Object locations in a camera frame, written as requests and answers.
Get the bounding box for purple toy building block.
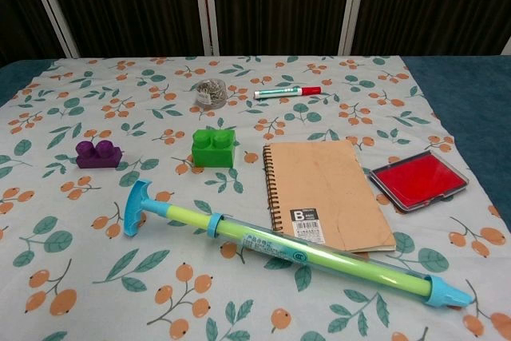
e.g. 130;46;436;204
75;139;123;169

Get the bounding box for green toy building block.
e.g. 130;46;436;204
191;129;236;169

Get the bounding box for floral fruit print tablecloth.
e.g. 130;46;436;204
0;54;511;341

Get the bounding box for red whiteboard marker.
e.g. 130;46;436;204
253;85;323;101

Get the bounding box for clear box of paper clips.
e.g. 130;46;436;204
194;79;228;109

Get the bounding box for kraft spiral notebook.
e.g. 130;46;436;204
262;140;398;254

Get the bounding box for blue green water pump toy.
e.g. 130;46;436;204
123;180;473;313

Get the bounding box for red ink stamp pad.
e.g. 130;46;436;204
368;149;469;215

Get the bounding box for white screen frame post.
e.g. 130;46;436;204
22;0;81;59
192;0;220;56
337;0;369;56

